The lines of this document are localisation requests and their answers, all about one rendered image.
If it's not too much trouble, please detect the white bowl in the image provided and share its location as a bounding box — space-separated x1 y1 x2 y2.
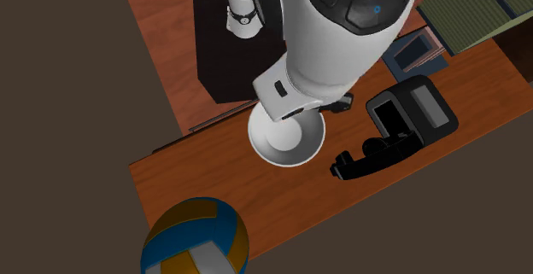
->
247 102 326 168

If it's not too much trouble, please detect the dark blue book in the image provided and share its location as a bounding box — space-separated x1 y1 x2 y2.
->
380 26 450 84

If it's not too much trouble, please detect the black robot stand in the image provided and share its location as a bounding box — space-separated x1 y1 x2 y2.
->
192 0 289 105

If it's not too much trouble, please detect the brown wooden desk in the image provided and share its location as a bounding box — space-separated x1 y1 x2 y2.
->
128 38 533 262

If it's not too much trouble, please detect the green striped box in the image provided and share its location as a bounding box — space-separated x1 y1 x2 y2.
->
416 0 533 56

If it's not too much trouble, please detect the blue yellow white volleyball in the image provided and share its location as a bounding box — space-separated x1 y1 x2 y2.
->
140 196 250 274

